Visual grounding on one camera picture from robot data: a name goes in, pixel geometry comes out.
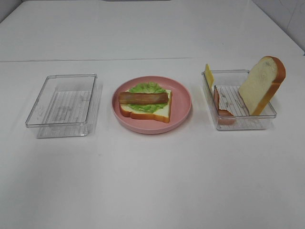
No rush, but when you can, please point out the bread slice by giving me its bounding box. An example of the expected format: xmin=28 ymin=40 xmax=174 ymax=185
xmin=238 ymin=56 xmax=286 ymax=116
xmin=119 ymin=89 xmax=172 ymax=123

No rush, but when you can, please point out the green lettuce leaf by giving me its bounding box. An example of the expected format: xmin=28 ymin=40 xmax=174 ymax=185
xmin=127 ymin=82 xmax=168 ymax=113

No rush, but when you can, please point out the brown bacon strip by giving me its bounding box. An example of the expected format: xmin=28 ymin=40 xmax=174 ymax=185
xmin=118 ymin=92 xmax=168 ymax=105

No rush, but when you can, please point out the yellow cheese slice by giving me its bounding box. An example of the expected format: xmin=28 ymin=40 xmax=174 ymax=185
xmin=204 ymin=64 xmax=214 ymax=93

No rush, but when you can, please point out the pink bacon strip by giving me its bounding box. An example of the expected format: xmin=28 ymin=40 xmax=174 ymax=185
xmin=213 ymin=86 xmax=236 ymax=125

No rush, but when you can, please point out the pink round plate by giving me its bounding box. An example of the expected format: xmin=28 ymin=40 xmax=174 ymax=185
xmin=112 ymin=76 xmax=192 ymax=134

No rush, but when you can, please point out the clear right plastic tray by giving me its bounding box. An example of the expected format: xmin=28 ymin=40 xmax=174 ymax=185
xmin=202 ymin=70 xmax=276 ymax=131

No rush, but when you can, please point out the clear plastic tray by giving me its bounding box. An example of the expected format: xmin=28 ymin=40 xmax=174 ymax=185
xmin=202 ymin=70 xmax=276 ymax=131
xmin=25 ymin=74 xmax=100 ymax=138

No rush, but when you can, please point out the clear left plastic tray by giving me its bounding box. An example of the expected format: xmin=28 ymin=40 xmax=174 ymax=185
xmin=25 ymin=74 xmax=100 ymax=138

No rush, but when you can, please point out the standing bread slice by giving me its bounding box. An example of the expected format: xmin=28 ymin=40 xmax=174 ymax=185
xmin=238 ymin=56 xmax=286 ymax=116

